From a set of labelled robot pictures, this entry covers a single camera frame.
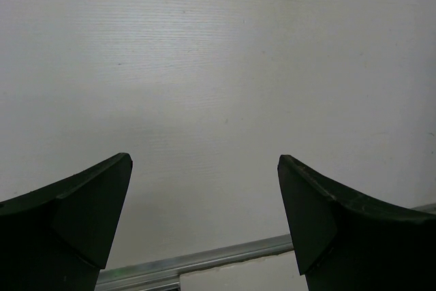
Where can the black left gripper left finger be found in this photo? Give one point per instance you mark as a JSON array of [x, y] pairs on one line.
[[59, 237]]

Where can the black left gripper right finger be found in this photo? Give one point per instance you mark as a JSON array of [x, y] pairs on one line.
[[344, 239]]

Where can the aluminium table rail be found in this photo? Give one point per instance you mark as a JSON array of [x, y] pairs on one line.
[[267, 264]]

